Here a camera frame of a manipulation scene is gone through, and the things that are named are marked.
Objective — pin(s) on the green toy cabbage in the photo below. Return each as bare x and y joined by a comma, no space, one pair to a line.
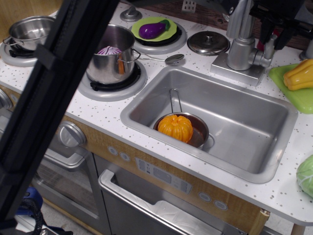
304,176

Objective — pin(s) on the steel pot lid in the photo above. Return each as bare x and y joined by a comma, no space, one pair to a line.
208,43

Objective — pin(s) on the silver sink basin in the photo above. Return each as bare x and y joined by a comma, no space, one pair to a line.
249,131

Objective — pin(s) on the silver toy faucet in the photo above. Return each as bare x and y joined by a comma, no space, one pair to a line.
244,62

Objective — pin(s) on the silver knob far left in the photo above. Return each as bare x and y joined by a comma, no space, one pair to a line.
5,101

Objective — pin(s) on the metal spoon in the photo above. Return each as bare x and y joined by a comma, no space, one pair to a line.
169,60

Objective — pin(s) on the orange toy pumpkin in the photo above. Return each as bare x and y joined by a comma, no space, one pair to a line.
178,127

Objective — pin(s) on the silver knob back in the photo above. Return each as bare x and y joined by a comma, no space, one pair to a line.
131,15

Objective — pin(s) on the purple toy eggplant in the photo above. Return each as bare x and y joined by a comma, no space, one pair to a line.
153,30

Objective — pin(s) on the stove burner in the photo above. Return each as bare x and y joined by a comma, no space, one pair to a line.
114,95
15,61
172,44

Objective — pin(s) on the silver faucet lever handle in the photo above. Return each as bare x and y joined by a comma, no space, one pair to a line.
269,47

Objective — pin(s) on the dishwasher door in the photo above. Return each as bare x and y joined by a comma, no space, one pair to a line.
136,207

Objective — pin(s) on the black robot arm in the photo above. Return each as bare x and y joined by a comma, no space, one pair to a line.
49,91

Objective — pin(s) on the front stove burner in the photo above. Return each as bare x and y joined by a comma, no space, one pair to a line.
114,95

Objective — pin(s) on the red toy vegetable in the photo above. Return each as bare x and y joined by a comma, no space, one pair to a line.
260,46

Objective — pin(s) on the back stove burner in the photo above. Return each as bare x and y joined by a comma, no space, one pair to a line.
172,44

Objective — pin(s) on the left stove burner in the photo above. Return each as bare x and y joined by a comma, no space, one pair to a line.
15,61

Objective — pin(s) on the tall steel pot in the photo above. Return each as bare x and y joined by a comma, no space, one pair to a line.
116,68

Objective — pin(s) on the silver stove knob front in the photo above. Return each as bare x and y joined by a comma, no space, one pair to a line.
70,135

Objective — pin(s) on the green plate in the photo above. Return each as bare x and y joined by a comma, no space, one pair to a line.
149,20

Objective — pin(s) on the yellow toy squash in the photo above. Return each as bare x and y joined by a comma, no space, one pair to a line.
300,77

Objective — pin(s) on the purple toy onion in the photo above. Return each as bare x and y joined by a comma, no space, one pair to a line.
109,50

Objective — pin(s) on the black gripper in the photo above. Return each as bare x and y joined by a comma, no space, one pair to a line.
291,15

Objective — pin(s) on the small steel saucepan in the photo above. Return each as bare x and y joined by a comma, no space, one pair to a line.
200,128

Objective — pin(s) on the steel bowl pot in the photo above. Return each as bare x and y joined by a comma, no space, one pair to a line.
29,32

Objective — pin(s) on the green cutting board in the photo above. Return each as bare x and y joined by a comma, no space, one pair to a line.
302,99

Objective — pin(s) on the oven door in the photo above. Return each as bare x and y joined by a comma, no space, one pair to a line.
67,179

